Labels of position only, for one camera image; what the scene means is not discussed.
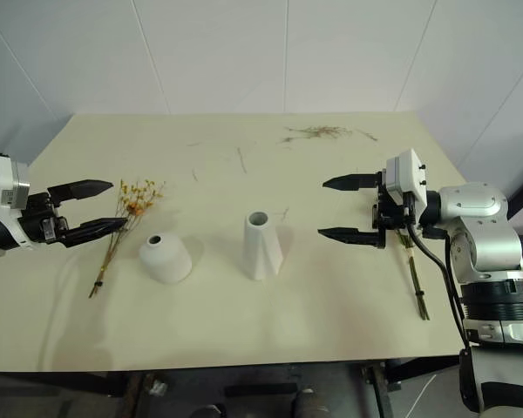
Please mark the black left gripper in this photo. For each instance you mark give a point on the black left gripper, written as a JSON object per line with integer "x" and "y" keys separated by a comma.
{"x": 37, "y": 217}

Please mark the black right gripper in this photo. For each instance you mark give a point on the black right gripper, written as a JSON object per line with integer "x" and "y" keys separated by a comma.
{"x": 392, "y": 213}

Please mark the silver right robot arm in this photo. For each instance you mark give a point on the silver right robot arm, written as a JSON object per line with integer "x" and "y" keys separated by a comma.
{"x": 488, "y": 244}

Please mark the short round white vase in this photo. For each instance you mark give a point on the short round white vase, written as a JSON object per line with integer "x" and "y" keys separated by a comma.
{"x": 165, "y": 259}

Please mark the tall slim white vase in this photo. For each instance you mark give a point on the tall slim white vase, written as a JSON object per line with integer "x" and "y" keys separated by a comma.
{"x": 259, "y": 250}

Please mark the yellow orange dried flower bunch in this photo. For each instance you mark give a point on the yellow orange dried flower bunch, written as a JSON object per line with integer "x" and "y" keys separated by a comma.
{"x": 133, "y": 204}

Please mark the dried twigs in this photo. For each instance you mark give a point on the dried twigs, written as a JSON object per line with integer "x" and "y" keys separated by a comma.
{"x": 316, "y": 132}

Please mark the green stem bundle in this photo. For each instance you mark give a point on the green stem bundle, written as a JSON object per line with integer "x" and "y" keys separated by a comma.
{"x": 416, "y": 283}

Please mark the thin dried twig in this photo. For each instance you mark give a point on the thin dried twig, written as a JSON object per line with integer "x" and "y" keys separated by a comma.
{"x": 242, "y": 161}

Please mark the small grey crumpled object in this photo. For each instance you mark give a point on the small grey crumpled object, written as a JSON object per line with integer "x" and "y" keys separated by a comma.
{"x": 158, "y": 387}

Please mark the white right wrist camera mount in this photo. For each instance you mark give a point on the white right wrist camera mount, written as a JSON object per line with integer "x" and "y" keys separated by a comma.
{"x": 404, "y": 174}

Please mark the black metal table frame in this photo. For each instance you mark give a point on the black metal table frame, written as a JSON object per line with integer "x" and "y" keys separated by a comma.
{"x": 48, "y": 383}

